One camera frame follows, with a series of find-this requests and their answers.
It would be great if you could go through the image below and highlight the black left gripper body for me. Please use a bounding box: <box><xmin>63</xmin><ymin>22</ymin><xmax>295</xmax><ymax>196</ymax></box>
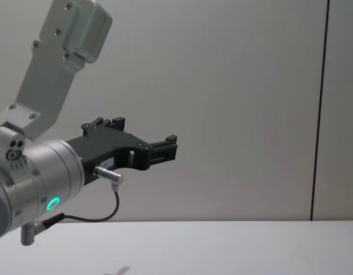
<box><xmin>66</xmin><ymin>128</ymin><xmax>144</xmax><ymax>187</ymax></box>

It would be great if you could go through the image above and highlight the thin dark gripper cable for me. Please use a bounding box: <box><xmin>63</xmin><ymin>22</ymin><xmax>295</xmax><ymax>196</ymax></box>
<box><xmin>20</xmin><ymin>165</ymin><xmax>126</xmax><ymax>246</ymax></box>

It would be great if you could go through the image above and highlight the white backdrop curtain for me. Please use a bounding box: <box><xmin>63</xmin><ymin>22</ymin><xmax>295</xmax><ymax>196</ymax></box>
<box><xmin>0</xmin><ymin>0</ymin><xmax>353</xmax><ymax>223</ymax></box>

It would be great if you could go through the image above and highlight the white table cloth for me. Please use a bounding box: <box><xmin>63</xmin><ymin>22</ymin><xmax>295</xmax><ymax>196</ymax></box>
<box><xmin>0</xmin><ymin>219</ymin><xmax>353</xmax><ymax>275</ymax></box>

